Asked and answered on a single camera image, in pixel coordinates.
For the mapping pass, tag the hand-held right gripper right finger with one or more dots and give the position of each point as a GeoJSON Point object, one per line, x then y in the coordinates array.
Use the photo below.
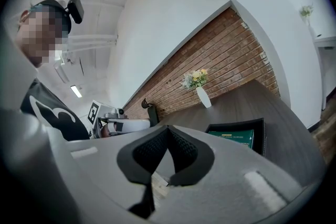
{"type": "Point", "coordinates": [223, 191]}

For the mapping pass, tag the white ceiling pipes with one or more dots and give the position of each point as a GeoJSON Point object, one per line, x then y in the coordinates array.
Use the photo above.
{"type": "Point", "coordinates": [92, 42]}

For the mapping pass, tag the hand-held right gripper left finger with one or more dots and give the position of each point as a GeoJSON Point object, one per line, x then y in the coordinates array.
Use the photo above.
{"type": "Point", "coordinates": [105, 165]}

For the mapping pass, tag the yellow and white flower bouquet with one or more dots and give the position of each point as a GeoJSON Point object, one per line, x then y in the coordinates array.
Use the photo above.
{"type": "Point", "coordinates": [195, 78]}

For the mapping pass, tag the dark table with white legs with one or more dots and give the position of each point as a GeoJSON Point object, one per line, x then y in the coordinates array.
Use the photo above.
{"type": "Point", "coordinates": [249, 107]}

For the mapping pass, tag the black office chair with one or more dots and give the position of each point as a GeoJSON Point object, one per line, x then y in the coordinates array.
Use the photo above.
{"type": "Point", "coordinates": [152, 112]}

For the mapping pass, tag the black head camera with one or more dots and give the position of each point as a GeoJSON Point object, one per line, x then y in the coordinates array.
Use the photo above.
{"type": "Point", "coordinates": [76, 9]}

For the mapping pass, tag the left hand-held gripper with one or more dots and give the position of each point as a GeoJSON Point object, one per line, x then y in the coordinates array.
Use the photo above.
{"type": "Point", "coordinates": [101, 112]}

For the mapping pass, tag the person's head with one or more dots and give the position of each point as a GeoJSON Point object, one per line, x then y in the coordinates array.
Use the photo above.
{"type": "Point", "coordinates": [42, 34]}

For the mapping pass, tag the slim vase with green plant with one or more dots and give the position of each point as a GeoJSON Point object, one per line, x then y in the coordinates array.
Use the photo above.
{"type": "Point", "coordinates": [307, 15]}

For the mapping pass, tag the green packet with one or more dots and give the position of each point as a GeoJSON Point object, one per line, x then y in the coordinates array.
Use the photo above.
{"type": "Point", "coordinates": [233, 136]}

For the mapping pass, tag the ceiling light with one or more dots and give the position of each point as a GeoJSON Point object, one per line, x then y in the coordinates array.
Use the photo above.
{"type": "Point", "coordinates": [76, 91]}

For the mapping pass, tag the person in black shirt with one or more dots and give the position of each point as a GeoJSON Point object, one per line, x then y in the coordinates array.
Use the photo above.
{"type": "Point", "coordinates": [52, 112]}

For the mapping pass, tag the white vase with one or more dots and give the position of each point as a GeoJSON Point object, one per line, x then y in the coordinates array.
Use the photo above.
{"type": "Point", "coordinates": [204, 98]}

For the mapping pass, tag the white cabinet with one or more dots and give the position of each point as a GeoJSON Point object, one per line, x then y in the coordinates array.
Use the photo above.
{"type": "Point", "coordinates": [328, 68]}

